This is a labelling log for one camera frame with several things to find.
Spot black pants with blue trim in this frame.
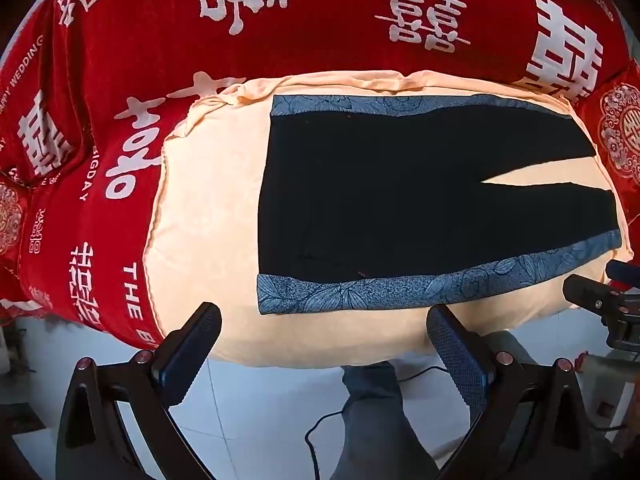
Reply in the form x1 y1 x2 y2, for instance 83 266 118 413
256 94 624 315

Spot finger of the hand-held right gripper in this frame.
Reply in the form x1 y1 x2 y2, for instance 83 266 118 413
562 275 626 313
606 259 640 287

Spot black cable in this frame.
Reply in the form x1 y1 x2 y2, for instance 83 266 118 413
304 365 452 480

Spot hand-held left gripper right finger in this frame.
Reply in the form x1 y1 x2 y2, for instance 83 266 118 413
426 304 609 480

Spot red printed blanket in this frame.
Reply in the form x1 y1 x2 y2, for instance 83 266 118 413
0 0 640 352

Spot red embroidered pillow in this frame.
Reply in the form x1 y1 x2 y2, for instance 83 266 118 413
0 175 32 262
596 60 640 187

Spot person's leg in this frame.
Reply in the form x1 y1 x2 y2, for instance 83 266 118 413
341 360 442 480

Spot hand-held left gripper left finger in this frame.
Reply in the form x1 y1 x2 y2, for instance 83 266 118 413
55 302 223 480

